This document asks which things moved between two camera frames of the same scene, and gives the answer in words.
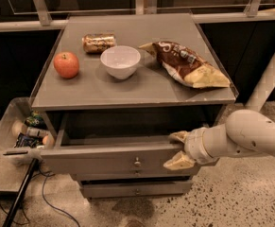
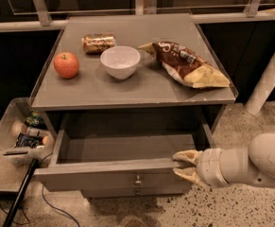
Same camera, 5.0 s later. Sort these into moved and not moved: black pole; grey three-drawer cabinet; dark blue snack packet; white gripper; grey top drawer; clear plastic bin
Moved: white gripper; grey top drawer
Not moved: dark blue snack packet; black pole; clear plastic bin; grey three-drawer cabinet
